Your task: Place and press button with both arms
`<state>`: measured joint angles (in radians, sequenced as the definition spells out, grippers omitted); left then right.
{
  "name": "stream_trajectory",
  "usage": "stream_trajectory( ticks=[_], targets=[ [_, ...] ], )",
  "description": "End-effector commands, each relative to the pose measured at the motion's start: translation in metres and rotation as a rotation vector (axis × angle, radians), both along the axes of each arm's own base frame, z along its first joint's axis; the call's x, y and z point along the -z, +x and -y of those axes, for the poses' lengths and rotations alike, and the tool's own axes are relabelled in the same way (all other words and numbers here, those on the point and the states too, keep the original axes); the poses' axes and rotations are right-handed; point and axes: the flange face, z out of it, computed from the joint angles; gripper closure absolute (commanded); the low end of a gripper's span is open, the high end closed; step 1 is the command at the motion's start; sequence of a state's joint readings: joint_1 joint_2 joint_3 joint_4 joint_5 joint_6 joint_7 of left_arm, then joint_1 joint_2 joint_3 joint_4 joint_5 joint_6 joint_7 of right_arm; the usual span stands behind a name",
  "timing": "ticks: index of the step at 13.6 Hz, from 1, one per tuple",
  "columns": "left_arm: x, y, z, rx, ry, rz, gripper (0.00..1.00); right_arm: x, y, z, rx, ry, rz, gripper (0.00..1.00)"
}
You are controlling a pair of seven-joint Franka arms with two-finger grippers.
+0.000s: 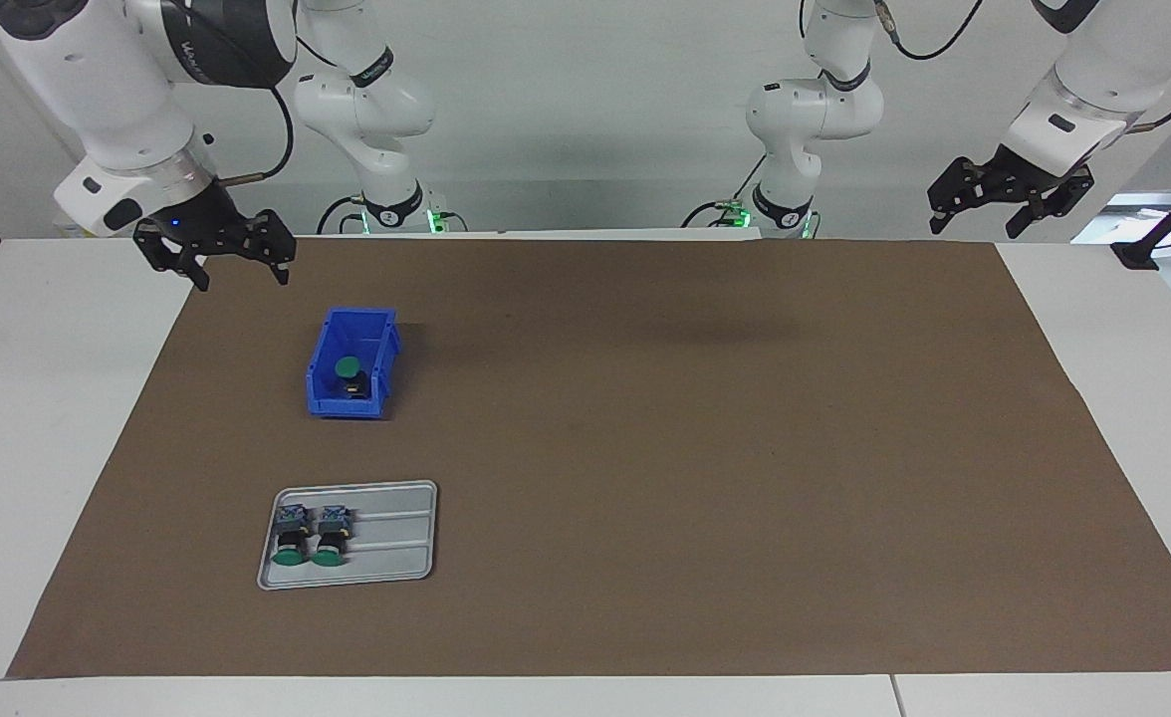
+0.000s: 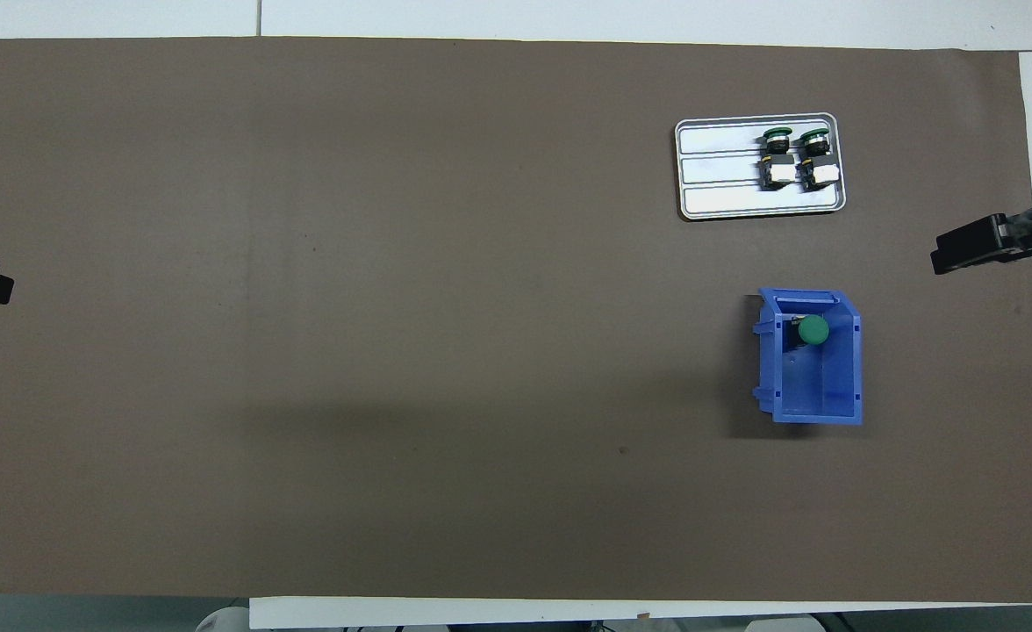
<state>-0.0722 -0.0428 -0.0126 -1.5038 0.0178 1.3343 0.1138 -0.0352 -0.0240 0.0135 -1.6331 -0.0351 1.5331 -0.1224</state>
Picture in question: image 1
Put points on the white side bench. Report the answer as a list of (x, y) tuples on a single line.
[(1103, 224)]

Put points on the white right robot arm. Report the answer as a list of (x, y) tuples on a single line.
[(117, 90)]

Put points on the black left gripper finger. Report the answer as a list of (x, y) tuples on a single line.
[(1058, 197), (954, 194)]

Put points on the brown table mat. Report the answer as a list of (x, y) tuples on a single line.
[(745, 498)]

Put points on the green mushroom push button switch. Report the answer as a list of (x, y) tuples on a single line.
[(330, 558), (292, 558), (350, 368)]

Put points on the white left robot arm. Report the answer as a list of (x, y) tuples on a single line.
[(815, 110)]

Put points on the blue plastic storage bin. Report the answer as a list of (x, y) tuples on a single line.
[(332, 393)]

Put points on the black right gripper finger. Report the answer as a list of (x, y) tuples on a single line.
[(172, 254), (277, 244)]

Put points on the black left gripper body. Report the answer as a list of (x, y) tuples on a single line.
[(1019, 179)]

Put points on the silver metal tray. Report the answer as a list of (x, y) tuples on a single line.
[(391, 558)]

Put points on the black camera stand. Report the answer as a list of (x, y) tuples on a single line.
[(1138, 254)]

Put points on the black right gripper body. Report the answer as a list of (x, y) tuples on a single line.
[(202, 224)]

